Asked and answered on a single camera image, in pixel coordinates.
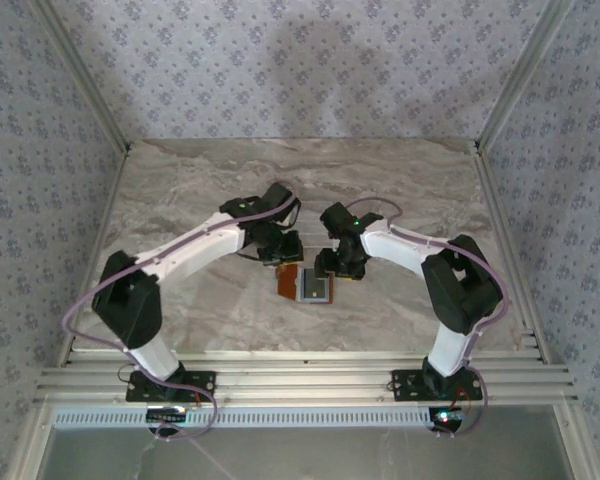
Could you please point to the grey credit card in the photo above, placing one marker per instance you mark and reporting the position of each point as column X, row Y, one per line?
column 316, row 291

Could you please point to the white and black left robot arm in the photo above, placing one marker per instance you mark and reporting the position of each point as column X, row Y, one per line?
column 190, row 252

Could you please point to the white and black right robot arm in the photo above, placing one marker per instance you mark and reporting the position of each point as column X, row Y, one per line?
column 395, row 245

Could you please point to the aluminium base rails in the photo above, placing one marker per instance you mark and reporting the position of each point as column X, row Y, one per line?
column 305, row 375

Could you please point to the small circuit board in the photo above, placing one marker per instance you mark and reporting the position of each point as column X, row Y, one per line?
column 447, row 416
column 167, row 415

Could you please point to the grey metal panel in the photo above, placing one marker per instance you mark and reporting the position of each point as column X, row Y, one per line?
column 330, row 455

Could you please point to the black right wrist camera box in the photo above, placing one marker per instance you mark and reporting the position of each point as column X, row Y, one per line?
column 325, row 264

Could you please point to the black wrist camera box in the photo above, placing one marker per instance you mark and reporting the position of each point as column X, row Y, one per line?
column 325, row 264
column 285, row 247

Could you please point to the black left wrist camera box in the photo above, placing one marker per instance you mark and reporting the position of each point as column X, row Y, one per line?
column 285, row 247

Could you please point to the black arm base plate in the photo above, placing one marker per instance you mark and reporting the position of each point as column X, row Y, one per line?
column 200, row 382
column 405, row 385

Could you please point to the aluminium side rail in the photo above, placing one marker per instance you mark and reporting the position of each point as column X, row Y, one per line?
column 107, row 210
column 502, row 210

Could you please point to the aluminium corner post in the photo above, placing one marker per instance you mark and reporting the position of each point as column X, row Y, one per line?
column 521, row 75
column 85, row 75

